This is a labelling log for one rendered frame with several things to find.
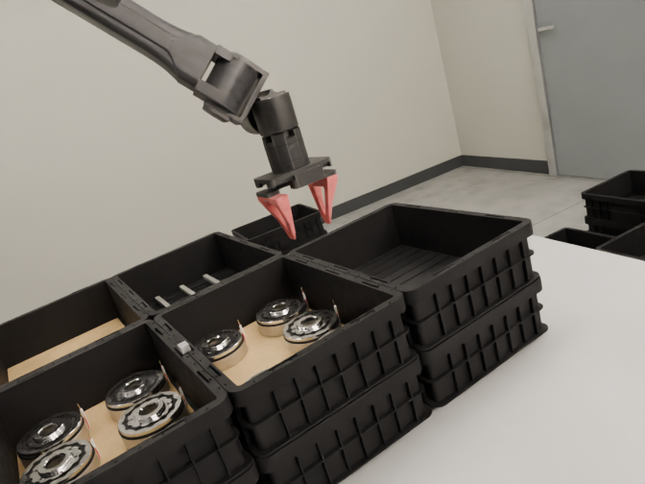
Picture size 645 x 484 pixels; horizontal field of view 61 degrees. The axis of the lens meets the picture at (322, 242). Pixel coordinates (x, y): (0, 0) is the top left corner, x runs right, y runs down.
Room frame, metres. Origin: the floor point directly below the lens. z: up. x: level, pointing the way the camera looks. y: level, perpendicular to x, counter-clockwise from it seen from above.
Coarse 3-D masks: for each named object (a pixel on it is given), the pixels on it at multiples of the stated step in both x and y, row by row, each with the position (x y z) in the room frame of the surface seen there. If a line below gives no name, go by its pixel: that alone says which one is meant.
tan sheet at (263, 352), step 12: (252, 324) 1.03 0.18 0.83; (252, 336) 0.97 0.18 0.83; (264, 336) 0.96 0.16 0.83; (252, 348) 0.92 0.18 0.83; (264, 348) 0.91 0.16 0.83; (276, 348) 0.90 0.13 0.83; (252, 360) 0.88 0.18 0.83; (264, 360) 0.87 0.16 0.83; (276, 360) 0.85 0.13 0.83; (228, 372) 0.86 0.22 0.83; (240, 372) 0.85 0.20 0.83; (252, 372) 0.84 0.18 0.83; (240, 384) 0.81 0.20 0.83
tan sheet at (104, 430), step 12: (168, 384) 0.88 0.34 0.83; (180, 396) 0.83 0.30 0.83; (96, 408) 0.87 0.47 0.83; (84, 420) 0.85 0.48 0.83; (96, 420) 0.83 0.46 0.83; (108, 420) 0.82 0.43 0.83; (96, 432) 0.79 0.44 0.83; (108, 432) 0.78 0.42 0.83; (96, 444) 0.76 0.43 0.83; (108, 444) 0.75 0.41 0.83; (120, 444) 0.74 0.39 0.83; (108, 456) 0.72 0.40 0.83; (24, 468) 0.75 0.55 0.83
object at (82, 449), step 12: (60, 444) 0.74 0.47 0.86; (72, 444) 0.73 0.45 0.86; (84, 444) 0.72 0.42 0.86; (84, 456) 0.69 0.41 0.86; (36, 468) 0.69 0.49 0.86; (72, 468) 0.67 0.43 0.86; (24, 480) 0.67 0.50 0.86; (36, 480) 0.66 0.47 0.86; (48, 480) 0.66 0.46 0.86; (60, 480) 0.65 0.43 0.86
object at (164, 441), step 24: (120, 336) 0.93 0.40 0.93; (168, 336) 0.86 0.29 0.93; (72, 360) 0.89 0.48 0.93; (192, 360) 0.74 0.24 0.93; (24, 384) 0.85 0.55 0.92; (216, 384) 0.65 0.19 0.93; (216, 408) 0.60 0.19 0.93; (168, 432) 0.58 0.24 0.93; (192, 432) 0.59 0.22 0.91; (120, 456) 0.56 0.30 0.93; (144, 456) 0.56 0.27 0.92; (96, 480) 0.53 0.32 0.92; (120, 480) 0.54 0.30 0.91
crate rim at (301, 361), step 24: (264, 264) 1.07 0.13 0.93; (312, 264) 0.99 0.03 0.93; (216, 288) 1.02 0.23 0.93; (384, 288) 0.79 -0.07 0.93; (168, 312) 0.97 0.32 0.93; (384, 312) 0.73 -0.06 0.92; (336, 336) 0.69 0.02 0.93; (360, 336) 0.71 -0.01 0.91; (288, 360) 0.66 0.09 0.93; (312, 360) 0.67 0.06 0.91; (264, 384) 0.63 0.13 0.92
